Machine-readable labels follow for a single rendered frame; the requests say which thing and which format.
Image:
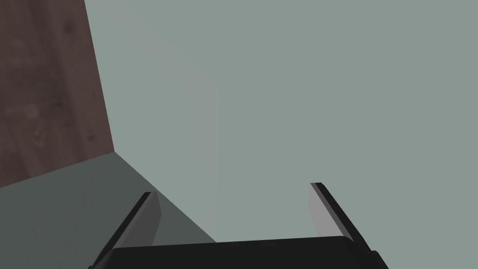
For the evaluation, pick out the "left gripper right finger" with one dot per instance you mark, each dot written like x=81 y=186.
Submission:
x=329 y=216

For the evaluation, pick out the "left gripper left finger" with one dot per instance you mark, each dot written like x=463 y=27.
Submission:
x=139 y=224

